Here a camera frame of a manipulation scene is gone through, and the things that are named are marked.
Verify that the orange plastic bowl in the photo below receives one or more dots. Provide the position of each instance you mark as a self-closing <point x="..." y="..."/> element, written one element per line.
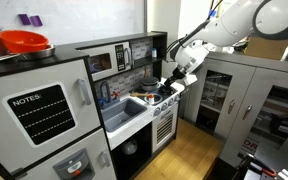
<point x="24" y="40"/>

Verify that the round metal bowl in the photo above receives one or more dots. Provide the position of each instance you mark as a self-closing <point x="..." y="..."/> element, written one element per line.
<point x="129" y="146"/>

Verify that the white shaker with orange cap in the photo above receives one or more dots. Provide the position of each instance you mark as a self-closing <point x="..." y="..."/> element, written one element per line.
<point x="151" y="99"/>

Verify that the toy kitchen play set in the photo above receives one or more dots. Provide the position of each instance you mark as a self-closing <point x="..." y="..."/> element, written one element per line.
<point x="67" y="55"/>

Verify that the white toy oven door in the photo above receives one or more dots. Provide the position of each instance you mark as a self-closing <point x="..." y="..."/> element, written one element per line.
<point x="164" y="128"/>

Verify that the gray storage cabinet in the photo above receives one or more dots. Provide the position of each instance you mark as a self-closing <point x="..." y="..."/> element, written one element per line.
<point x="240" y="83"/>

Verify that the purple magnet block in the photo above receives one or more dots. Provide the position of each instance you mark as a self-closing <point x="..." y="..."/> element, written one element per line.
<point x="36" y="21"/>
<point x="24" y="19"/>

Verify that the whiteboard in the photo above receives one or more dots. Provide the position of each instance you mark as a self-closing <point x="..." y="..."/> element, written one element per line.
<point x="84" y="16"/>

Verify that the gray toy faucet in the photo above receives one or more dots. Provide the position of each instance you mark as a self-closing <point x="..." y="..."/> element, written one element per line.
<point x="101" y="91"/>

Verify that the gray freezer door with dispenser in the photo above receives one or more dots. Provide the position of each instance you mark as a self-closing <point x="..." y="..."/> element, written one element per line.
<point x="95" y="143"/>

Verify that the cardboard box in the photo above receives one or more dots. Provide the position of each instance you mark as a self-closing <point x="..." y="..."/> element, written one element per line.
<point x="267" y="48"/>

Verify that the red lettered cabinet sticker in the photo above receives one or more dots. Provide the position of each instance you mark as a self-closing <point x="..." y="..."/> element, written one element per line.
<point x="250" y="146"/>

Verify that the gray toy pot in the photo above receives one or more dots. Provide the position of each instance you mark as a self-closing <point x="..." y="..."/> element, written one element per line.
<point x="149" y="86"/>

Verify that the small blue object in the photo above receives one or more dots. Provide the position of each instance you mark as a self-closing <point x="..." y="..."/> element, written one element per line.
<point x="212" y="13"/>

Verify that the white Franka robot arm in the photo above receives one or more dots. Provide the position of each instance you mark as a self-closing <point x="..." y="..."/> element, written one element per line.
<point x="230" y="26"/>

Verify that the gray toy sink basin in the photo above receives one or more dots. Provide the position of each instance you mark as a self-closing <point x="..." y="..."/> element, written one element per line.
<point x="124" y="113"/>

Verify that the toy microwave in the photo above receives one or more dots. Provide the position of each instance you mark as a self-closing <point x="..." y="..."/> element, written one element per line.
<point x="117" y="71"/>

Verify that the gray stove knob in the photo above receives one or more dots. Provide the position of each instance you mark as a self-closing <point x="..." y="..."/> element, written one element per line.
<point x="177" y="97"/>
<point x="157" y="112"/>
<point x="171" y="102"/>
<point x="164" y="106"/>

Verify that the silver metal pan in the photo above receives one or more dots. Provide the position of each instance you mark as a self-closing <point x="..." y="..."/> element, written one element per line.
<point x="47" y="52"/>

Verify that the small white bottle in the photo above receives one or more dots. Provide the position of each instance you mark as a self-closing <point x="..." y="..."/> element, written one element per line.
<point x="154" y="53"/>

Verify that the black and orange clamp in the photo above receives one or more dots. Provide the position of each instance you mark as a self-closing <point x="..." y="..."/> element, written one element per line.
<point x="250" y="166"/>

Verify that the wooden spoon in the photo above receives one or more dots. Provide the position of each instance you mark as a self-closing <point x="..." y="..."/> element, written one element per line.
<point x="139" y="95"/>

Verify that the toy refrigerator with notes board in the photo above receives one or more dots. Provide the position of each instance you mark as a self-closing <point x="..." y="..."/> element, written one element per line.
<point x="4" y="133"/>

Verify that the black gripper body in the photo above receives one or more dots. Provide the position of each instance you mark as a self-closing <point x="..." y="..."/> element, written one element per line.
<point x="178" y="75"/>

